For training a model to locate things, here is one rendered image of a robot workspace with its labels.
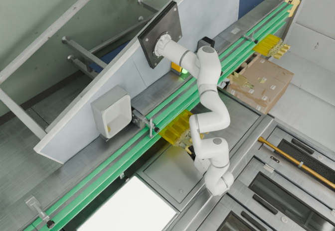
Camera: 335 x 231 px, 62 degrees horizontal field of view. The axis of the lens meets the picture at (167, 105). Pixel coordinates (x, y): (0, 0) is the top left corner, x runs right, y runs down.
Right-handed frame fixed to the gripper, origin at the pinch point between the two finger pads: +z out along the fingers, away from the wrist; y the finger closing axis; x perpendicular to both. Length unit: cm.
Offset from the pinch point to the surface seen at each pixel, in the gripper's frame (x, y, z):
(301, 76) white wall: -496, -306, 154
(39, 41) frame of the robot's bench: 47, 35, 88
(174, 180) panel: 14.0, -12.6, -5.3
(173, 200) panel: 21.1, -12.0, -14.3
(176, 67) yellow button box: -18, 21, 44
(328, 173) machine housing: -69, -16, -51
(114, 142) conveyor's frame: 35.2, 5.9, 23.9
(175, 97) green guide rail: -7.5, 13.7, 28.2
